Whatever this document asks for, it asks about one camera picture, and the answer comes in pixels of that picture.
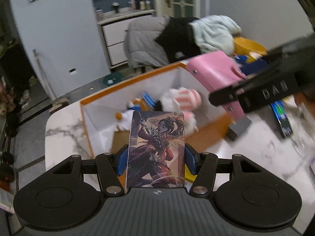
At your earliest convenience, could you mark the anime art card pack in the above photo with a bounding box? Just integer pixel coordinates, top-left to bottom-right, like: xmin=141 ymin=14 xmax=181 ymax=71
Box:
xmin=125 ymin=111 xmax=185 ymax=190

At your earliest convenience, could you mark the grey small box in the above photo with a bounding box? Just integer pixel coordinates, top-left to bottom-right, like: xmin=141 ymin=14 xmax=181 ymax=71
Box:
xmin=226 ymin=116 xmax=252 ymax=141

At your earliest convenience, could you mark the pink wallet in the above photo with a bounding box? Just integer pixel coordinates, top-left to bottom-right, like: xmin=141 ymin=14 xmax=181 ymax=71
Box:
xmin=185 ymin=50 xmax=248 ymax=124

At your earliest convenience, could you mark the white dog plush keychain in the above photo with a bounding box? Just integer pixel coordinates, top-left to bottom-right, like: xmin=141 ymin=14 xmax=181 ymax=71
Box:
xmin=154 ymin=87 xmax=202 ymax=137

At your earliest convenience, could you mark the red panda plush toy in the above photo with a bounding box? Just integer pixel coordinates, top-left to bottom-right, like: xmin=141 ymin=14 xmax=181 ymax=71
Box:
xmin=115 ymin=92 xmax=156 ymax=132

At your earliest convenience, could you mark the gold rectangular gift box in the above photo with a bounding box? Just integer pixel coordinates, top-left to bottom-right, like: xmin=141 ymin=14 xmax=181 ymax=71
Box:
xmin=110 ymin=131 xmax=130 ymax=153

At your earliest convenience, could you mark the person right hand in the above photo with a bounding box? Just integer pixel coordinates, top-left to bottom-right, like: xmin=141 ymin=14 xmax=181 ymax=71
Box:
xmin=293 ymin=88 xmax=315 ymax=117

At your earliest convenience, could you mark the yellow mug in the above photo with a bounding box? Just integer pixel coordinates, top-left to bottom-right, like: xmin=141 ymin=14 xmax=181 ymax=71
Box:
xmin=247 ymin=51 xmax=263 ymax=63

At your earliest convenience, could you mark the orange storage box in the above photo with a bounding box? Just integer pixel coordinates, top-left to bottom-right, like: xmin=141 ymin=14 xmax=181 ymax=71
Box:
xmin=80 ymin=61 xmax=233 ymax=194

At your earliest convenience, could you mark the yellow bowl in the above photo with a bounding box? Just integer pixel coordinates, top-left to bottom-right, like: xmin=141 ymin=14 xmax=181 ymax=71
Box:
xmin=233 ymin=37 xmax=267 ymax=55

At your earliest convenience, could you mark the light blue fleece blanket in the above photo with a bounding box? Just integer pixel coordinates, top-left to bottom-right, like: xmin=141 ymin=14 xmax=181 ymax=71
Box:
xmin=189 ymin=15 xmax=242 ymax=56

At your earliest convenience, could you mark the black garment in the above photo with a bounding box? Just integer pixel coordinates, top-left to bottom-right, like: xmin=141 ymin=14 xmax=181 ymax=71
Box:
xmin=155 ymin=17 xmax=201 ymax=63

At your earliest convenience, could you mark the grey quilted jacket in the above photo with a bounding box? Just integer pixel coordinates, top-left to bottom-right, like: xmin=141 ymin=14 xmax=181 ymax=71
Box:
xmin=124 ymin=16 xmax=170 ymax=69

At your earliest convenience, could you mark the white drawer cabinet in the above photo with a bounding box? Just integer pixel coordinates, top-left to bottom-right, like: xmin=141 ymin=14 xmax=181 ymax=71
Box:
xmin=97 ymin=9 xmax=155 ymax=71

